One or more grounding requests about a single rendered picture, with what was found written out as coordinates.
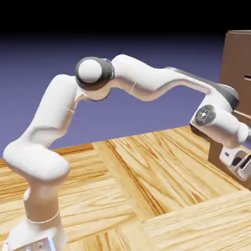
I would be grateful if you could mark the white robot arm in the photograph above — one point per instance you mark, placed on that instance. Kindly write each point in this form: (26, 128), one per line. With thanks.
(58, 109)

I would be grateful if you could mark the brown wooden cabinet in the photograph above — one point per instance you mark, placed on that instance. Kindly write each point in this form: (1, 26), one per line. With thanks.
(231, 58)

